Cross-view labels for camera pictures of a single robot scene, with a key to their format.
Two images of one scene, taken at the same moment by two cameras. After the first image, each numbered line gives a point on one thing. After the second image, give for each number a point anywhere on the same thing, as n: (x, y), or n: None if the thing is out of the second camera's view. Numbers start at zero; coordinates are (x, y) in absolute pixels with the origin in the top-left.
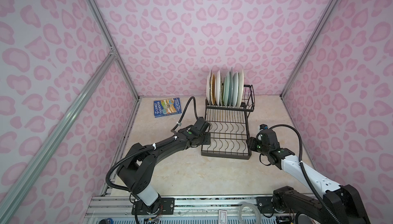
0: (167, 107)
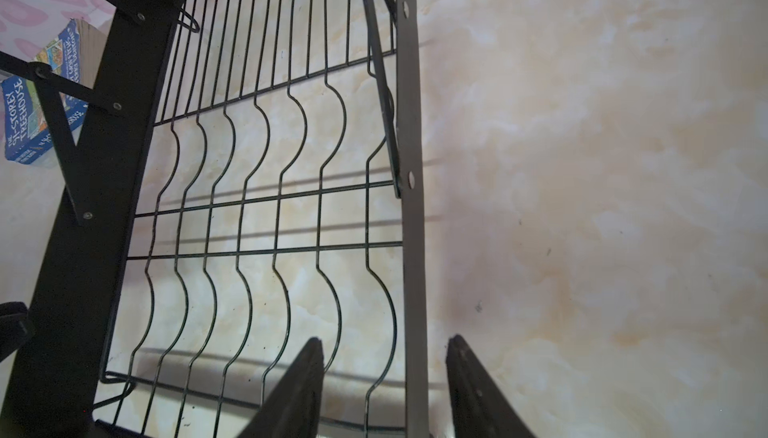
0: (77, 52)
